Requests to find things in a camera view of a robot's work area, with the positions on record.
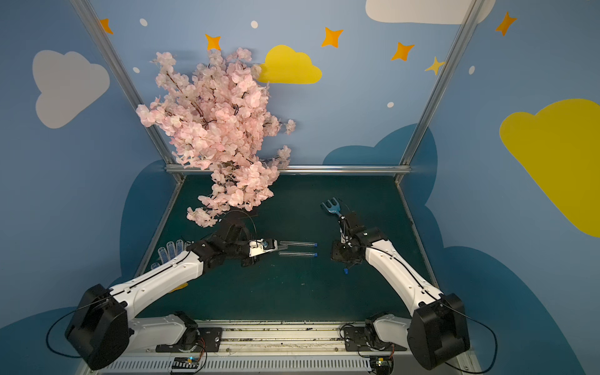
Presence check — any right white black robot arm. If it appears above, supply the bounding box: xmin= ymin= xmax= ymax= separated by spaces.
xmin=332 ymin=212 xmax=470 ymax=370

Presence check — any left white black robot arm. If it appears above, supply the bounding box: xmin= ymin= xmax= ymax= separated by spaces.
xmin=65 ymin=220 xmax=278 ymax=370

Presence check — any pink artificial cherry blossom tree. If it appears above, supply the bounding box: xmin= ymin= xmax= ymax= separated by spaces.
xmin=136 ymin=48 xmax=295 ymax=228

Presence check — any small circuit board right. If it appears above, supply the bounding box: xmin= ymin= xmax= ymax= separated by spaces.
xmin=368 ymin=356 xmax=395 ymax=375

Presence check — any small circuit board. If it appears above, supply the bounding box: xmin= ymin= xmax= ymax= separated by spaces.
xmin=368 ymin=356 xmax=395 ymax=375
xmin=170 ymin=356 xmax=203 ymax=373

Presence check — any small circuit board left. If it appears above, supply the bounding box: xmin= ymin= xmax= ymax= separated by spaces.
xmin=170 ymin=356 xmax=203 ymax=373

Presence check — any blue garden fork wooden handle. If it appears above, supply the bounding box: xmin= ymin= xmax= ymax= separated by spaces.
xmin=321 ymin=198 xmax=344 ymax=218

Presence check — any aluminium frame rail back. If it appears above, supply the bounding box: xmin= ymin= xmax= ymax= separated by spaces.
xmin=165 ymin=164 xmax=411 ymax=175

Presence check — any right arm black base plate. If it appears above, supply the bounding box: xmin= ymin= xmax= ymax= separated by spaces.
xmin=338 ymin=324 xmax=408 ymax=352

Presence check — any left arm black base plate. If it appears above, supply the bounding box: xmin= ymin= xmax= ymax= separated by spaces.
xmin=156 ymin=327 xmax=223 ymax=353

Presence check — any aluminium front rail bed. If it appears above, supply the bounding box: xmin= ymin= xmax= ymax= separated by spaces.
xmin=77 ymin=320 xmax=484 ymax=375

